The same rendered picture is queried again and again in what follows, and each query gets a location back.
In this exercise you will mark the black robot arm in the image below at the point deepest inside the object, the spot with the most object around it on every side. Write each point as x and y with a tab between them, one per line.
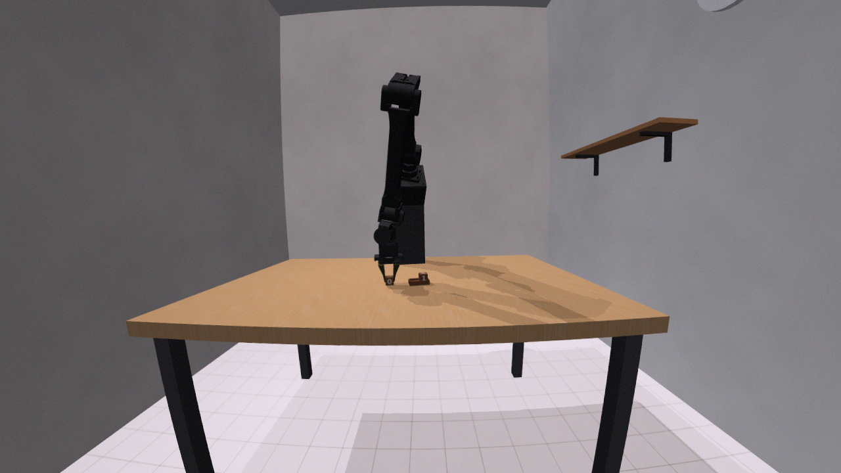
404	91

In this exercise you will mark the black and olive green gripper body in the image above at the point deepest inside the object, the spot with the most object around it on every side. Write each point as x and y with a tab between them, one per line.
381	260

